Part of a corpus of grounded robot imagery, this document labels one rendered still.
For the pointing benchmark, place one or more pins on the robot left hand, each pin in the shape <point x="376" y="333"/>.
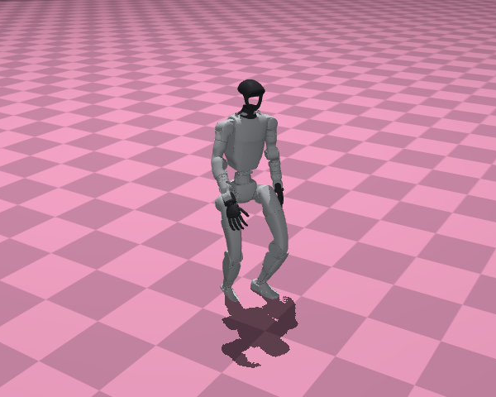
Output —
<point x="279" y="192"/>

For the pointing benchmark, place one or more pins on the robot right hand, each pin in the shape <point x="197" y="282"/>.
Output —
<point x="233" y="212"/>

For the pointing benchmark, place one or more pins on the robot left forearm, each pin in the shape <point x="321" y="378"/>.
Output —
<point x="275" y="171"/>

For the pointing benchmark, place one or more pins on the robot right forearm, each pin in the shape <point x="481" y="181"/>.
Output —
<point x="222" y="180"/>

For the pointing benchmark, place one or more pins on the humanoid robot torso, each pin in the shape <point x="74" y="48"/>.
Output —
<point x="244" y="151"/>

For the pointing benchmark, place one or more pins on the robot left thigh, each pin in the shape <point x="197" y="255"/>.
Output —
<point x="274" y="216"/>

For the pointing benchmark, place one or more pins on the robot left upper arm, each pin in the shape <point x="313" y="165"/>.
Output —
<point x="271" y="151"/>

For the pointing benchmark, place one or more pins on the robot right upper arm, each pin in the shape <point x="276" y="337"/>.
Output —
<point x="223" y="130"/>

